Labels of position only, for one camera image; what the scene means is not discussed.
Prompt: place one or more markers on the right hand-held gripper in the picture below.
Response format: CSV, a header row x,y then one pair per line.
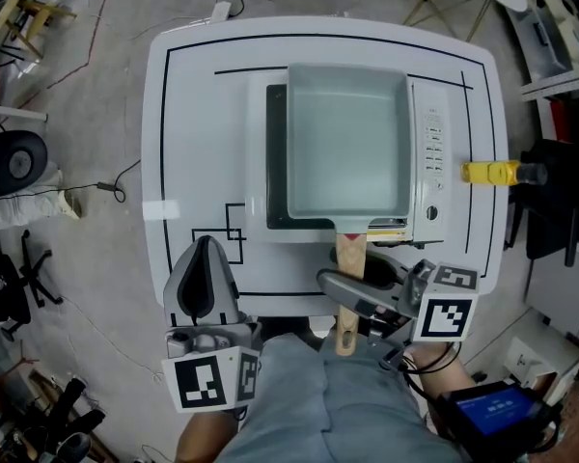
x,y
444,314

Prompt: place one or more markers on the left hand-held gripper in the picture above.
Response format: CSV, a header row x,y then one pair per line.
x,y
200,379

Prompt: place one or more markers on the white induction stove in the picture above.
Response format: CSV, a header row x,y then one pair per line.
x,y
427,229

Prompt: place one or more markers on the person's right forearm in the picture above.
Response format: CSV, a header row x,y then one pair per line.
x,y
439,367

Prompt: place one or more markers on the person's left forearm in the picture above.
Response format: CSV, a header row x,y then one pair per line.
x,y
202,437

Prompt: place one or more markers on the person's grey shorts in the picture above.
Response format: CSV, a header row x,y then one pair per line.
x,y
328,403

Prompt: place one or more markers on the yellow bottle with dark cap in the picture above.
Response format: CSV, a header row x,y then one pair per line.
x,y
487,171

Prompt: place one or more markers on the black device with blue screen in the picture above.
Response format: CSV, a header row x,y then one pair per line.
x,y
492,410

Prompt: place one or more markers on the white cardboard box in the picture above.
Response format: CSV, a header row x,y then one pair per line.
x,y
531,362

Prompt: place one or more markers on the black tripod bundle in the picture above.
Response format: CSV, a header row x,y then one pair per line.
x,y
63,417

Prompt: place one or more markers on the black office chair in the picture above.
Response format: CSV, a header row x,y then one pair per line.
x,y
9,287

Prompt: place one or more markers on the white bag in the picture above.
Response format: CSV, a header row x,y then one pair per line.
x,y
24,205

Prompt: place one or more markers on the black round speaker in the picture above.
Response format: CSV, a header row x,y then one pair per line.
x,y
12,162

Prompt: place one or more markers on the white power strip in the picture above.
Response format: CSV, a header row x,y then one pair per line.
x,y
220,11

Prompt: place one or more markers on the white shelving unit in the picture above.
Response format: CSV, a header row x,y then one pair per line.
x,y
559,41

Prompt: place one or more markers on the wooden stool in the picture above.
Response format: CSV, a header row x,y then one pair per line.
x,y
24,8

